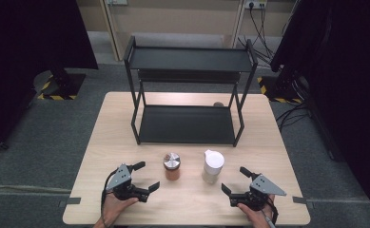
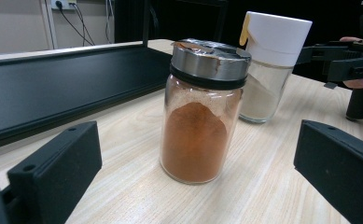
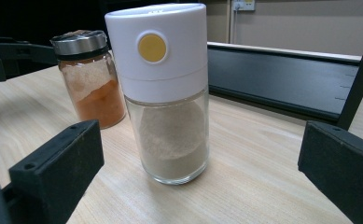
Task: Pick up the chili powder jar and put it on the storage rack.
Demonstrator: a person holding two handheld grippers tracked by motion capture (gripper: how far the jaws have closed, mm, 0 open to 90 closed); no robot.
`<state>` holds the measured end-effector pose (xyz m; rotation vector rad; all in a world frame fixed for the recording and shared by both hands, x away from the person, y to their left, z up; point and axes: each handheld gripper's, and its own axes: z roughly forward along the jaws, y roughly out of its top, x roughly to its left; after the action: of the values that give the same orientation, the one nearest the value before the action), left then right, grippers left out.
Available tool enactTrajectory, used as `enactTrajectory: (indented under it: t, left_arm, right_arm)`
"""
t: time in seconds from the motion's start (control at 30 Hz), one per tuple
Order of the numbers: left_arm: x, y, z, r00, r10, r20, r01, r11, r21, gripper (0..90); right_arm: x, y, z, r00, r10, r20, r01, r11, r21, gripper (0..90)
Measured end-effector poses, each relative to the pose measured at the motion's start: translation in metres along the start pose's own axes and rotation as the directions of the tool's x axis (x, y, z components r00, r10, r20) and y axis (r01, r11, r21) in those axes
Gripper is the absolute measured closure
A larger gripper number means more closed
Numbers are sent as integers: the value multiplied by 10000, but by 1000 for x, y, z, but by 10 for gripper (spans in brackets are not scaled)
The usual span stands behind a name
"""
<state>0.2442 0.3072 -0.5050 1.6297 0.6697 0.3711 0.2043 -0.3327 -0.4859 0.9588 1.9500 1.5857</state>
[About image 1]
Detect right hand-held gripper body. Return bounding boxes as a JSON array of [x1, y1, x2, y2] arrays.
[[228, 173, 287, 212]]

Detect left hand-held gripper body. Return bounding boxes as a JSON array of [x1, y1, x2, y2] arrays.
[[106, 163, 150, 203]]

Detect red spice jar silver lid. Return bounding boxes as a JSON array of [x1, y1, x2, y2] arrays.
[[163, 152, 182, 181]]

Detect white lidded spice jar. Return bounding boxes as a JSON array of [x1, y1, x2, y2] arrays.
[[202, 149, 225, 185]]

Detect black metal two-tier shelf rack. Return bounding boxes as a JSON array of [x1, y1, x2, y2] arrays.
[[123, 35, 259, 148]]

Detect person's left hand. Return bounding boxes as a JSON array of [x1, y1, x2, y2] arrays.
[[94, 191, 140, 228]]

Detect person's right hand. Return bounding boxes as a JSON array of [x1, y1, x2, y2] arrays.
[[237, 195, 276, 228]]

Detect grey tape strip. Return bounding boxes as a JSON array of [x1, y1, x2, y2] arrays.
[[58, 197, 83, 209], [292, 196, 316, 210]]

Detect stand base with striped tape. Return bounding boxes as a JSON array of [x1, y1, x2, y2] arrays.
[[36, 69, 88, 102], [257, 73, 304, 105]]

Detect black curtain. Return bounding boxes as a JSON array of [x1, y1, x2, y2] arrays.
[[0, 0, 100, 157], [269, 0, 370, 222]]

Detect left hand-held gripper cable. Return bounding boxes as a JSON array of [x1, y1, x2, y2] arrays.
[[100, 169, 119, 228]]

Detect hand-held gripper cable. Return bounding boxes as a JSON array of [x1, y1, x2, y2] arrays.
[[100, 169, 119, 228], [261, 194, 280, 228]]

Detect right hand-held gripper cable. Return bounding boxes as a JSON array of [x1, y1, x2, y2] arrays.
[[261, 194, 280, 228]]

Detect black cables on floor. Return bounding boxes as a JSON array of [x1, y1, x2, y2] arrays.
[[275, 101, 311, 133]]

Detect black cables from power socket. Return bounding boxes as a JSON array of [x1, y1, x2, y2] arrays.
[[237, 3, 276, 68]]

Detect white wall power socket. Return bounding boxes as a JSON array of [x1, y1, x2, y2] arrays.
[[243, 0, 268, 10]]

